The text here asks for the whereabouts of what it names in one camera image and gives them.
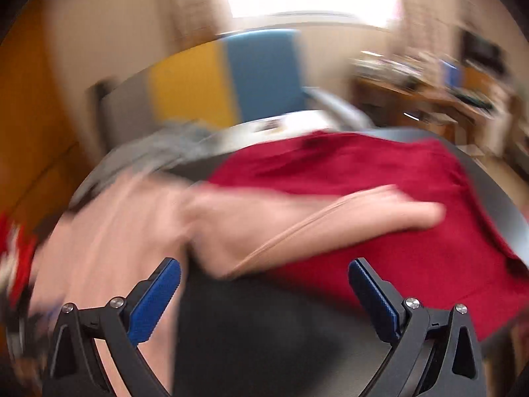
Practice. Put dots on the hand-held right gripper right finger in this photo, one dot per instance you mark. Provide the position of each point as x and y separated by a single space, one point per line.
374 302

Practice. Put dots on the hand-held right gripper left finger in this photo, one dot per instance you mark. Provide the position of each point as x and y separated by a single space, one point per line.
155 302

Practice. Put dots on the pink garment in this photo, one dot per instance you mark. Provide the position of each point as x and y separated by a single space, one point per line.
124 231

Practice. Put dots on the orange wooden wardrobe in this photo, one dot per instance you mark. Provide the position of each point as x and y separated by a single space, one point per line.
29 132

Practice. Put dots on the red garment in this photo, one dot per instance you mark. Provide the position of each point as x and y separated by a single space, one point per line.
372 173

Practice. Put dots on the grey garment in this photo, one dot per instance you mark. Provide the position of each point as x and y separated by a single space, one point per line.
165 144

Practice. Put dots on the cluttered wooden desk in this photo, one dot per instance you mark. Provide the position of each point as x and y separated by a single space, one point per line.
430 99

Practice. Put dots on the yellow and blue box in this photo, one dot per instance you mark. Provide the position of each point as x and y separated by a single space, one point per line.
256 74

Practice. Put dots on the dark wall screen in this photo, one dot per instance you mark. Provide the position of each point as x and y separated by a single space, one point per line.
481 48

